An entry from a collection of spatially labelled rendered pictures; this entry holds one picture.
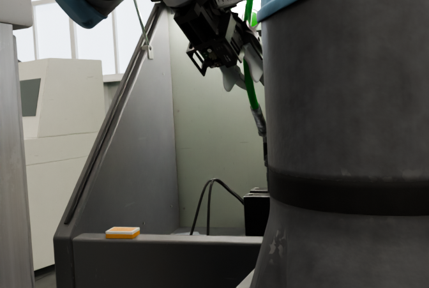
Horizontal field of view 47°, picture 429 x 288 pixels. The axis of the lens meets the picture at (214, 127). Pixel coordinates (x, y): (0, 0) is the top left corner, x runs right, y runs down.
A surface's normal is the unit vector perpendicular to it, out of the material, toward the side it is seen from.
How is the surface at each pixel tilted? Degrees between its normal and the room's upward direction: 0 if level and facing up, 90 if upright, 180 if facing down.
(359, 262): 72
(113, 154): 90
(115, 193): 90
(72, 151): 90
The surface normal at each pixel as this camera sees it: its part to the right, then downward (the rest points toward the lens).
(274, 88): -0.96, 0.07
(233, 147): -0.27, 0.07
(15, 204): 0.92, -0.03
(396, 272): -0.24, -0.24
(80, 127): 0.79, -0.01
